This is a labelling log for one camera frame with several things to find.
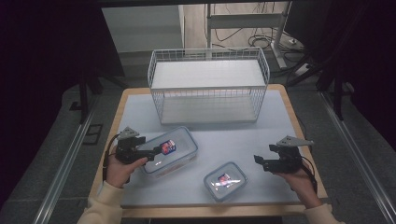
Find large clear blue-rimmed food container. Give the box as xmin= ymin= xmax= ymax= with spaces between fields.
xmin=136 ymin=125 xmax=200 ymax=179

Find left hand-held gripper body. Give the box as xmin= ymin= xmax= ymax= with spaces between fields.
xmin=115 ymin=126 xmax=148 ymax=165

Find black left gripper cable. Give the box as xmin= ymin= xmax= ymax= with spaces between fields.
xmin=102 ymin=133 xmax=121 ymax=182

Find person's right hand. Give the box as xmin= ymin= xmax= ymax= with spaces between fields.
xmin=274 ymin=169 xmax=323 ymax=210

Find black tripod stand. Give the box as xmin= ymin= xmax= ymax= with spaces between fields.
xmin=69 ymin=70 xmax=129 ymax=124
xmin=285 ymin=51 xmax=357 ymax=121

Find person's left hand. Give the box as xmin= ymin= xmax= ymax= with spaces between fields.
xmin=106 ymin=146 xmax=149 ymax=189

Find black floor cables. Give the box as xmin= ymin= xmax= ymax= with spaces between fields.
xmin=214 ymin=27 xmax=302 ymax=55

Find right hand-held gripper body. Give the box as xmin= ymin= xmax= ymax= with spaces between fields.
xmin=268 ymin=134 xmax=315 ymax=175

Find small clear blue-rimmed food container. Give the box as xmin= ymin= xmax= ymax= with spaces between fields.
xmin=203 ymin=161 xmax=248 ymax=202

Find pale blue table mat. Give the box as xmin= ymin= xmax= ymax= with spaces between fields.
xmin=100 ymin=90 xmax=302 ymax=209

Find white wire two-tier rack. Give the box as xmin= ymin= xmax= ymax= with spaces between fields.
xmin=147 ymin=46 xmax=271 ymax=126

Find white metal desk frame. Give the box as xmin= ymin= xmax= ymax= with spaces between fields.
xmin=205 ymin=1 xmax=290 ymax=70

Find black floor plate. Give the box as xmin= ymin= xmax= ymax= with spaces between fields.
xmin=81 ymin=123 xmax=104 ymax=146

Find white panel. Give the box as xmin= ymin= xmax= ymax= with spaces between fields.
xmin=101 ymin=5 xmax=185 ymax=54

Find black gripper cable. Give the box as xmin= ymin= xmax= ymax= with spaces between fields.
xmin=300 ymin=155 xmax=318 ymax=194
xmin=102 ymin=133 xmax=121 ymax=182

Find white power strip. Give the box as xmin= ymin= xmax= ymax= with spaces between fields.
xmin=293 ymin=63 xmax=313 ymax=77

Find aluminium floor rail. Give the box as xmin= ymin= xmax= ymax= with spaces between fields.
xmin=319 ymin=91 xmax=396 ymax=224
xmin=32 ymin=102 xmax=98 ymax=224

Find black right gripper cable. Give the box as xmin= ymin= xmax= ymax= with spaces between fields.
xmin=300 ymin=155 xmax=318 ymax=194

